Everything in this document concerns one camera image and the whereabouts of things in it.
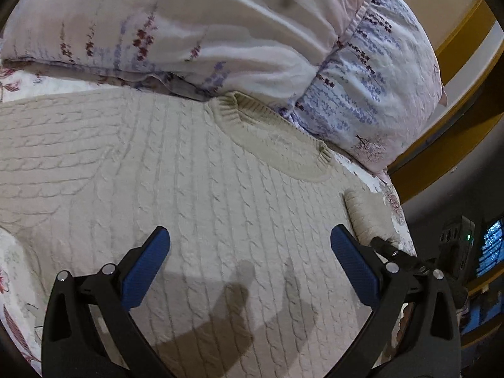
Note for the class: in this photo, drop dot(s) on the floral bed sheet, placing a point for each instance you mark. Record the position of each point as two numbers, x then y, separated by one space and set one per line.
23 82

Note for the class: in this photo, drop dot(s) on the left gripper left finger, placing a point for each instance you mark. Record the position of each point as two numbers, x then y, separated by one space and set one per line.
88 330

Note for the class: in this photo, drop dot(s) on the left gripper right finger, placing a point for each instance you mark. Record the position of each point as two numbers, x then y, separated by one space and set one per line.
412 330

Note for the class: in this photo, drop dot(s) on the wooden bookshelf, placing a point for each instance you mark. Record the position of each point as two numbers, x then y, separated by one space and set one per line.
485 306

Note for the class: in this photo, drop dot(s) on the pink floral pillow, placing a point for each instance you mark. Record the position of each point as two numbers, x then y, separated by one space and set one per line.
269 49

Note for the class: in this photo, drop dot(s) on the white lavender-print pillow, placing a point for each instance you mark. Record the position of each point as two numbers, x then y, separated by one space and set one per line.
375 92

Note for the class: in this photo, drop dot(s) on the wooden bed headboard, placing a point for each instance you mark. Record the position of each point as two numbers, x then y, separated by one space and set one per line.
467 56

